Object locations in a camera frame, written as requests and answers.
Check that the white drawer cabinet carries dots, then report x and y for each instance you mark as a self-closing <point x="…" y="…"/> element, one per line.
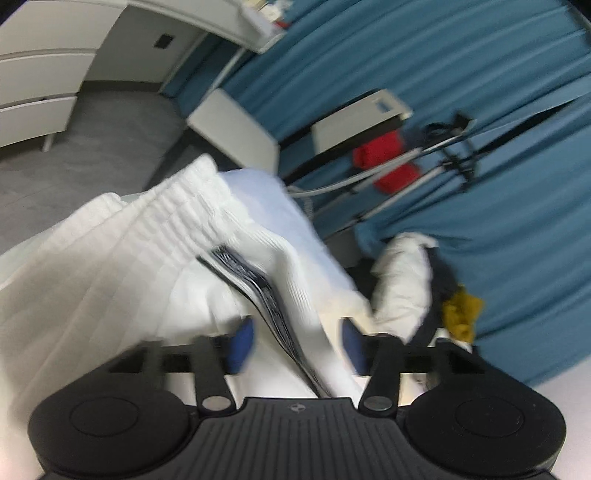
<point x="41" y="69"/>

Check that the blue curtain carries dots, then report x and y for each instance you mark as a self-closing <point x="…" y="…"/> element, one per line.
<point x="461" y="60"/>

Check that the white ribbed shorts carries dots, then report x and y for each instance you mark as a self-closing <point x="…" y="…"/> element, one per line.
<point x="138" y="258"/>

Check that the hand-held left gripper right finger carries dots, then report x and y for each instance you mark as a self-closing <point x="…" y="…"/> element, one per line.
<point x="352" y="346"/>

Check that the black tripod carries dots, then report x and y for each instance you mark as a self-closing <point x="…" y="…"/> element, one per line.
<point x="461" y="138"/>

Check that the white box cabinet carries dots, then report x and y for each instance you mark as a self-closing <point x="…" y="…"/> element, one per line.
<point x="235" y="129"/>

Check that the white panel stand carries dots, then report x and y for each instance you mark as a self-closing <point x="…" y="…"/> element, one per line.
<point x="355" y="120"/>

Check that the white crumpled cloth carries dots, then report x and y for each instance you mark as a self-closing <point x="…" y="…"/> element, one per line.
<point x="404" y="277"/>

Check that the white desk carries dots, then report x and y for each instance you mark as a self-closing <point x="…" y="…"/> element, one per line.
<point x="221" y="21"/>

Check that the clutter on white desk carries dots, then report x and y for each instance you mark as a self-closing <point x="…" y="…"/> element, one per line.
<point x="268" y="9"/>

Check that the dark wall socket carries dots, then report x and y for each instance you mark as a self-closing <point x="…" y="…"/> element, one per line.
<point x="164" y="41"/>

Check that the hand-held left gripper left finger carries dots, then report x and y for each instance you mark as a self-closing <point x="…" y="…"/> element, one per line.
<point x="242" y="345"/>

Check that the red cloth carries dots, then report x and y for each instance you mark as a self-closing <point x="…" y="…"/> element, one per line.
<point x="383" y="154"/>

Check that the dark cloth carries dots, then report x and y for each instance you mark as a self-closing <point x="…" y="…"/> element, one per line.
<point x="441" y="272"/>

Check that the light blue cloth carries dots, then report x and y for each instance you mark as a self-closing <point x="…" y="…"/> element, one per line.
<point x="265" y="198"/>

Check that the yellow cloth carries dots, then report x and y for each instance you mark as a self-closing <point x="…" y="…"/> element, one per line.
<point x="461" y="311"/>

